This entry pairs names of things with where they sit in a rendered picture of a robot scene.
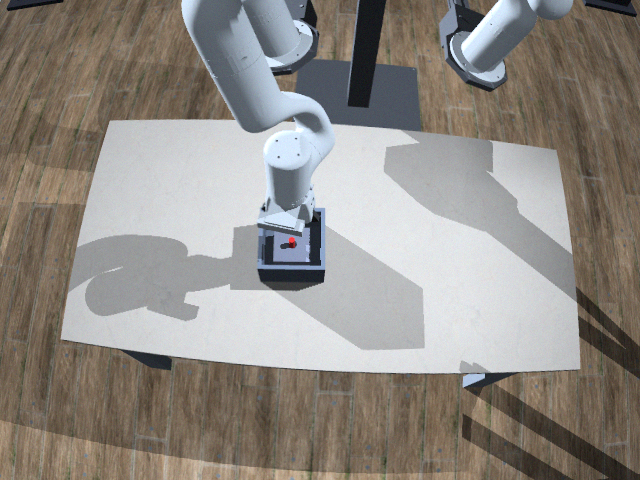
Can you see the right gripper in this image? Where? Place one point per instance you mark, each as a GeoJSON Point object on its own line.
{"type": "Point", "coordinates": [306, 211]}

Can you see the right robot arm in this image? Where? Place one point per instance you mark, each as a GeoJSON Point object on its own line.
{"type": "Point", "coordinates": [225, 40]}

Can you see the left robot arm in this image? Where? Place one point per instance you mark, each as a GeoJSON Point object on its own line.
{"type": "Point", "coordinates": [503, 28]}

